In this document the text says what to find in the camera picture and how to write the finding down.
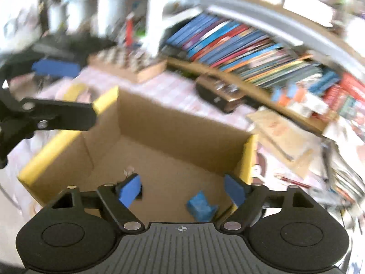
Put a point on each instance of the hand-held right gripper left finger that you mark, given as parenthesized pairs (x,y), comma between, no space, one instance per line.
(129,189)

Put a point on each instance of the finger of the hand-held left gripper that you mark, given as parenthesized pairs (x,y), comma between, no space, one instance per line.
(62,114)
(55,67)

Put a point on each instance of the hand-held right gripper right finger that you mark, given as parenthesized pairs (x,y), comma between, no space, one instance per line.
(234,189)

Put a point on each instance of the small blue block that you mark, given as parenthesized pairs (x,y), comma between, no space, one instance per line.
(198,205)

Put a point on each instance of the yellow cardboard box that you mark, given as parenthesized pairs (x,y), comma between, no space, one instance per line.
(171,154)

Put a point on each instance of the desktop with pink checked cloth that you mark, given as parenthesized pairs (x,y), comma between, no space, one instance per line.
(176,91)

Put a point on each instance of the red pen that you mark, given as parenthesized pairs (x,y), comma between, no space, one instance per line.
(290,180)

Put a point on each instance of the stack of papers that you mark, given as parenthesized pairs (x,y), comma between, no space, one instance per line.
(276,132)

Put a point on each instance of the wooden chessboard box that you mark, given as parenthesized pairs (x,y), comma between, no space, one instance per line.
(137,71)

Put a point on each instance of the red bottle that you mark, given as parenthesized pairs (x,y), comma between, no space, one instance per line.
(129,32)

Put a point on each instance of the white bookshelf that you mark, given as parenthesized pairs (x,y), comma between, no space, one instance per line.
(155,14)

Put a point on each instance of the row of colourful books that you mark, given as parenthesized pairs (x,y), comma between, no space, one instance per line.
(228,40)

